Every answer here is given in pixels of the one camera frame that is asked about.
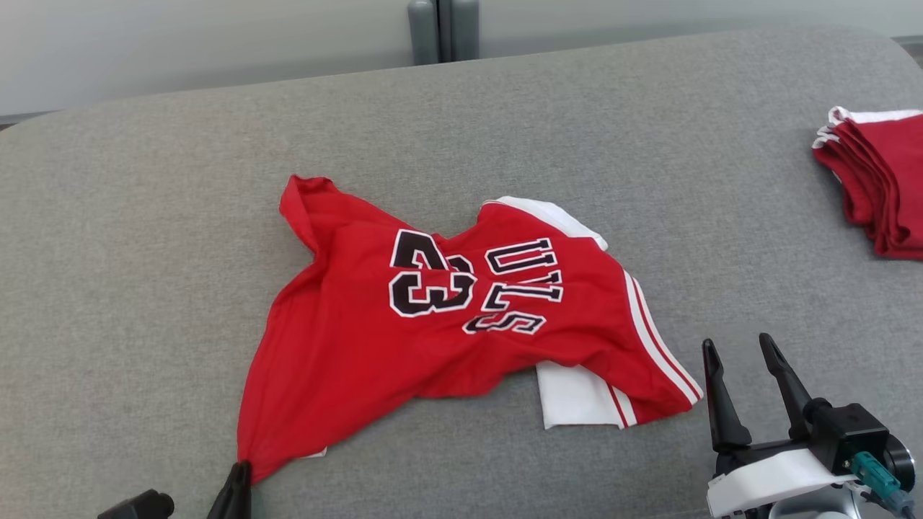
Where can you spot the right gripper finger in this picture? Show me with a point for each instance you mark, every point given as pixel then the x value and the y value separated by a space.
pixel 725 418
pixel 792 396

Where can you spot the red basketball jersey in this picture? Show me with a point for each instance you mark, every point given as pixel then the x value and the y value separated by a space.
pixel 360 346

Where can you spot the folded red garment stack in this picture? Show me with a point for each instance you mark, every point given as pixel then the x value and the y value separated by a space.
pixel 887 194

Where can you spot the grey metal post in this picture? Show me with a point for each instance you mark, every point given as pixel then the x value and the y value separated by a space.
pixel 443 29

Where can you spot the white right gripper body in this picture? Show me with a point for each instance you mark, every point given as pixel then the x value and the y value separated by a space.
pixel 764 479

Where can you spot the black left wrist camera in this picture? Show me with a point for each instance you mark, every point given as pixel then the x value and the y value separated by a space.
pixel 140 506

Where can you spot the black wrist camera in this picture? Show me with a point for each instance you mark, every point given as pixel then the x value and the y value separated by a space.
pixel 140 506
pixel 854 429

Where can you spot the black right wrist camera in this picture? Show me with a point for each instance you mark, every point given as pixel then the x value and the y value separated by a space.
pixel 854 429

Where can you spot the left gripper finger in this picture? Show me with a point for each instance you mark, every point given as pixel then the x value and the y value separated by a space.
pixel 223 504
pixel 244 501

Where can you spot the grey fabric sofa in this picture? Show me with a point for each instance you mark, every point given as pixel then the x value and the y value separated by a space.
pixel 144 252

